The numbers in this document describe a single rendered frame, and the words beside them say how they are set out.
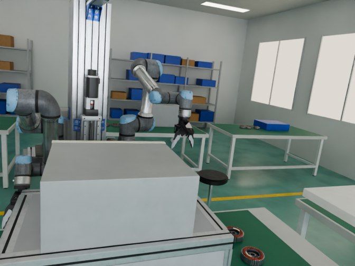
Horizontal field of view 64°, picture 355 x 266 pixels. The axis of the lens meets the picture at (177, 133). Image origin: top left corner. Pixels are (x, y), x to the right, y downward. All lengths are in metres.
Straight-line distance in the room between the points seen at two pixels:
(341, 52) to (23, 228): 6.10
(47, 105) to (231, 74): 7.78
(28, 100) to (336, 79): 5.70
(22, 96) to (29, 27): 6.42
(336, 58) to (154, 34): 4.47
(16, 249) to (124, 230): 0.28
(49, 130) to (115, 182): 0.89
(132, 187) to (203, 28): 7.95
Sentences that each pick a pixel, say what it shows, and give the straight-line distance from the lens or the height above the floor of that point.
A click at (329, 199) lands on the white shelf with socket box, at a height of 1.20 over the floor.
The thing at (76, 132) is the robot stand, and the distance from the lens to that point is 2.19.
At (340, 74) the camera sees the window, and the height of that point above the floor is 1.86.
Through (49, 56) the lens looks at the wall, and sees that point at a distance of 7.86.
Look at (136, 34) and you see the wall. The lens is 8.01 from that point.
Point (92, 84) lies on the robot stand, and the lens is 2.05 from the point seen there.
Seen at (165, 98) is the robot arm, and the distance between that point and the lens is 1.70.
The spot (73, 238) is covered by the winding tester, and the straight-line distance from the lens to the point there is 0.85.
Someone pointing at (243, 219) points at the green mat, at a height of 0.75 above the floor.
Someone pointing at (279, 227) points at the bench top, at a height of 0.75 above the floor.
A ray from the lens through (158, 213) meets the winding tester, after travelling 0.86.
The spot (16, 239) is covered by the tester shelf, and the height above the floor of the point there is 1.12.
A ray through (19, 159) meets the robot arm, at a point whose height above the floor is 1.10.
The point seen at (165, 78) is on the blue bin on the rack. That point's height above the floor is 1.40.
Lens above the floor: 1.61
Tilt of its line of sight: 12 degrees down
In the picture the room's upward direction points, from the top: 6 degrees clockwise
